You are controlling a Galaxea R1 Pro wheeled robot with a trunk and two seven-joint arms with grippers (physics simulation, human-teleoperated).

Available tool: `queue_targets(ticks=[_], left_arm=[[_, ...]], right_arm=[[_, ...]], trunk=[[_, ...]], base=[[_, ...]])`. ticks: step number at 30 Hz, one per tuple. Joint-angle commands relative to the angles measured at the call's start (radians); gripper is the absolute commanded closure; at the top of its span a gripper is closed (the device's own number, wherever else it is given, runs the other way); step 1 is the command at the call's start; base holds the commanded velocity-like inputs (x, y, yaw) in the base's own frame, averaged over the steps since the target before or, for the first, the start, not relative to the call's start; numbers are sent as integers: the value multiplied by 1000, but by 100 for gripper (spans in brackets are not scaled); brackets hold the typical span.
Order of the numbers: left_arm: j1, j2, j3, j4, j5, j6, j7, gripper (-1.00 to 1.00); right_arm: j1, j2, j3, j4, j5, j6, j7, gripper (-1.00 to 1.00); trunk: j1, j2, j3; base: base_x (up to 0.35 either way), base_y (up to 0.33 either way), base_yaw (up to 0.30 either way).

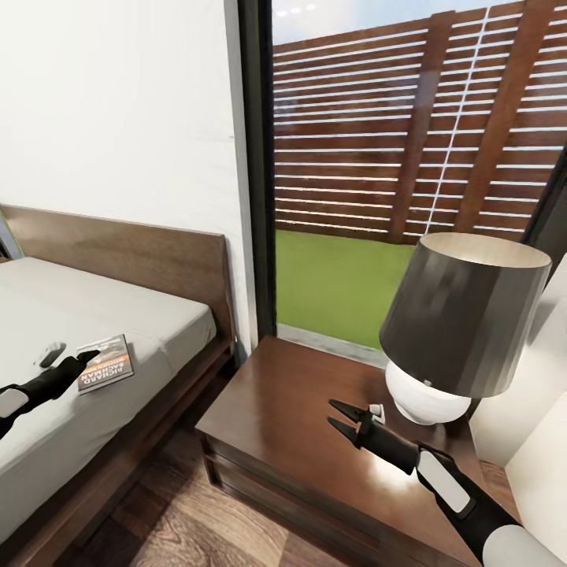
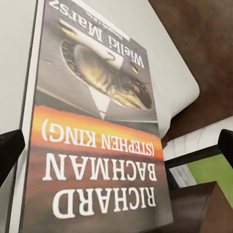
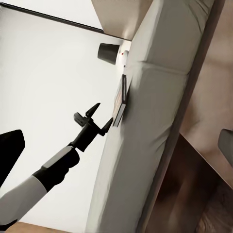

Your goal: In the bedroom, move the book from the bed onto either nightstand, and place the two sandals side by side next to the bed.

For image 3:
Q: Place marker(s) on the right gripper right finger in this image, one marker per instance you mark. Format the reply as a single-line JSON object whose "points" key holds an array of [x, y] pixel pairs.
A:
{"points": [[225, 144]]}

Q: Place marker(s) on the table lamp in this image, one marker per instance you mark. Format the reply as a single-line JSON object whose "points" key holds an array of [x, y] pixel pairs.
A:
{"points": [[110, 53]]}

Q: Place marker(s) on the hardback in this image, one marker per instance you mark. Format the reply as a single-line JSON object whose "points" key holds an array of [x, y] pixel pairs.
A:
{"points": [[120, 100]]}

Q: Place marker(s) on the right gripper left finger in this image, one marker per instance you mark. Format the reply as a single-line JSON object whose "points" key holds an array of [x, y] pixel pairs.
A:
{"points": [[12, 145]]}

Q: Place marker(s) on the bed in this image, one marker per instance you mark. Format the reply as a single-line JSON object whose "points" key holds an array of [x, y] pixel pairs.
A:
{"points": [[150, 178]]}

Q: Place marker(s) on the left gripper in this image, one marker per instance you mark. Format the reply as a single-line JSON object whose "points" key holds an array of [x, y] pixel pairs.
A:
{"points": [[89, 132]]}

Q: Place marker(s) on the nightstand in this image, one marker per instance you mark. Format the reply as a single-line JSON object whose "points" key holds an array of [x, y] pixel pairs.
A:
{"points": [[211, 105]]}

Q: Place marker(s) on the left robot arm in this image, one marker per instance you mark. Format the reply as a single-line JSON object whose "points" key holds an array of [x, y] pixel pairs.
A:
{"points": [[16, 203]]}

